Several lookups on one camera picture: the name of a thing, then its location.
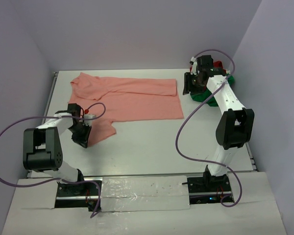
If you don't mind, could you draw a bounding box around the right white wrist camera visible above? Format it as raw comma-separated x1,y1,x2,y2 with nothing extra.
190,57,198,75

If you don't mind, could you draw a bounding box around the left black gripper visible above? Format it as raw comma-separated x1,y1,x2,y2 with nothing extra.
68,122,92,148

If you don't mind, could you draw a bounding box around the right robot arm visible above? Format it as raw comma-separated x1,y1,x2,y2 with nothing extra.
183,55,254,191

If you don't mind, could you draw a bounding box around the purple cable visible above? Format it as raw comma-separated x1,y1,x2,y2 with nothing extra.
174,48,243,208
0,102,106,219

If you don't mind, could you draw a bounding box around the green t shirt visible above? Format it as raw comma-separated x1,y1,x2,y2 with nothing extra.
190,76,235,107

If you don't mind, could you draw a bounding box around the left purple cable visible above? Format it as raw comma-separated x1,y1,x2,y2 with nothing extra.
0,102,106,219

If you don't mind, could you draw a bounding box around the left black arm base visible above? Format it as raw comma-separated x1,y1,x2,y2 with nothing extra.
54,181,98,212

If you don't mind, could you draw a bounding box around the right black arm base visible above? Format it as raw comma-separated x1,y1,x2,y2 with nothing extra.
182,175,234,205

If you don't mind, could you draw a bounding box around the salmon pink t shirt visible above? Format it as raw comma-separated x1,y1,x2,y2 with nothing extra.
69,73,184,146

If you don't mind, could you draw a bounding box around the white cardboard front panel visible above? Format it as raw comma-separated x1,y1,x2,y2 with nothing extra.
0,172,292,235

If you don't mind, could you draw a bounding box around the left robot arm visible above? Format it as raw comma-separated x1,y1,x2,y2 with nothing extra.
23,104,96,195

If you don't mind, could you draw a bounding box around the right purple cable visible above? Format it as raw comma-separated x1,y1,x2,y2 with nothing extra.
174,48,243,208

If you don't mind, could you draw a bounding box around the red t shirt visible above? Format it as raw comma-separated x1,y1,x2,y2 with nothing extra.
190,61,223,71

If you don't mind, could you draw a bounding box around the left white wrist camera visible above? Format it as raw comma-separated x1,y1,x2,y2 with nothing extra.
82,109,96,126

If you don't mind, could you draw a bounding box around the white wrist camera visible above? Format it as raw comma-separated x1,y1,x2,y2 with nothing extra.
190,57,198,75
82,109,96,126

